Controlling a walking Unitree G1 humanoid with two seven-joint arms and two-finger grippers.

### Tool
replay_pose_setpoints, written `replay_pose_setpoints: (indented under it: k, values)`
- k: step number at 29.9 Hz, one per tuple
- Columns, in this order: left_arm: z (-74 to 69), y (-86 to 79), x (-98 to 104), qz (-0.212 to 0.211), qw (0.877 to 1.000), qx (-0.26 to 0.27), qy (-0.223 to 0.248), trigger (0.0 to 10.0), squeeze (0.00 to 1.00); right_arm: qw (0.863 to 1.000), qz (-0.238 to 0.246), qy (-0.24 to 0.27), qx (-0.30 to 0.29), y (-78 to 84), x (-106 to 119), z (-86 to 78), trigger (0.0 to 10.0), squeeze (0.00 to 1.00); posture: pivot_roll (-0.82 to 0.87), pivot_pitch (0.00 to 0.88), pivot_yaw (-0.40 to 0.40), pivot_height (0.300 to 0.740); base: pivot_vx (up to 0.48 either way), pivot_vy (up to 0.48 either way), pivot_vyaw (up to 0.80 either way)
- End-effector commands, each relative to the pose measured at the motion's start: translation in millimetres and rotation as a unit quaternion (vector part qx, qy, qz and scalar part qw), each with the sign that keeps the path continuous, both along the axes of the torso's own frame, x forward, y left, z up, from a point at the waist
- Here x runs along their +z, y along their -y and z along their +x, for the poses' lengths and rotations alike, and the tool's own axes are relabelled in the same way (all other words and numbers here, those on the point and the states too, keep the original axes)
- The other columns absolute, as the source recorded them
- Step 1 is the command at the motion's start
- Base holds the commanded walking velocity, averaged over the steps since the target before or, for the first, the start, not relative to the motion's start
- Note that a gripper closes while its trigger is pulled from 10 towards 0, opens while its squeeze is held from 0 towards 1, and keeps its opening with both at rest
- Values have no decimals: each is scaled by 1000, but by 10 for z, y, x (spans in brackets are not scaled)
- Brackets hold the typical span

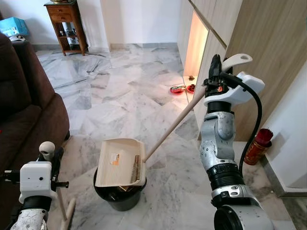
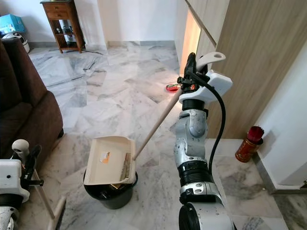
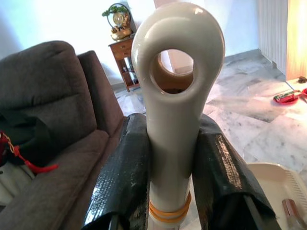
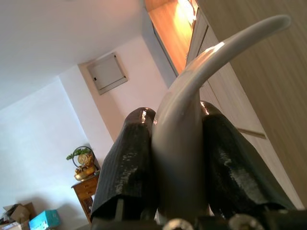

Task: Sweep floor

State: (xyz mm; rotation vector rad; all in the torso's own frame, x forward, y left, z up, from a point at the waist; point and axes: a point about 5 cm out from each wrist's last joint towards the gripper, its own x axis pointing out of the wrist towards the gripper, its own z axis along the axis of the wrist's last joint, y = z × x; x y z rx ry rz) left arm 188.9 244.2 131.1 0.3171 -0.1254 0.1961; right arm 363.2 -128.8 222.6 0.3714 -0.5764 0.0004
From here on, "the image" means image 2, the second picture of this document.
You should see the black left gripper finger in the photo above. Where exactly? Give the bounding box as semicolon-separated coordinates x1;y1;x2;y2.
29;144;43;166

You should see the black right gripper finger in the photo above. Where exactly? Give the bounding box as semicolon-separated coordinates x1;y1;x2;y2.
186;52;198;77

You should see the beige long-handled dustpan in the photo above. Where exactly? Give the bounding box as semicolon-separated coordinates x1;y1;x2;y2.
83;51;226;185

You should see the red pet bowl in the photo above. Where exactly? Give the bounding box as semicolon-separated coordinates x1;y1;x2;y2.
165;83;181;93

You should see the brown sofa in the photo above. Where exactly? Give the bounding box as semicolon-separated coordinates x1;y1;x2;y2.
0;37;64;169

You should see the light wooden wardrobe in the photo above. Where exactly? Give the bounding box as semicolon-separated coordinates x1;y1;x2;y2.
175;0;307;140

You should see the black bucket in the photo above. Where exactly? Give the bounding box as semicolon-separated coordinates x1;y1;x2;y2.
83;170;139;210

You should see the red cylindrical canister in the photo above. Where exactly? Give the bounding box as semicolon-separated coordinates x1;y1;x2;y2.
235;125;265;163

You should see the blue cardboard box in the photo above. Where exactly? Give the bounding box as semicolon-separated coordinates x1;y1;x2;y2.
0;14;26;35

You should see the white rice cooker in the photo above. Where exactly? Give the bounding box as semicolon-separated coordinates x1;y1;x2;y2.
2;31;31;53

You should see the dark wooden side cabinet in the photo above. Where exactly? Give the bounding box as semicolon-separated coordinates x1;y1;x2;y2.
40;0;86;54

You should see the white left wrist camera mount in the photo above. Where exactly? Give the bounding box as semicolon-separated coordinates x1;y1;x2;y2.
0;159;31;202

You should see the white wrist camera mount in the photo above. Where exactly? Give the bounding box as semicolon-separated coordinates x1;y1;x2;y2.
0;159;31;202
178;70;234;104

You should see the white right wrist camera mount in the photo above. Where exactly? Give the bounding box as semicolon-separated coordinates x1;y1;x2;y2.
178;70;234;104

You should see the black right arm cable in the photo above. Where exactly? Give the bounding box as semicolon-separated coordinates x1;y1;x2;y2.
189;71;227;171

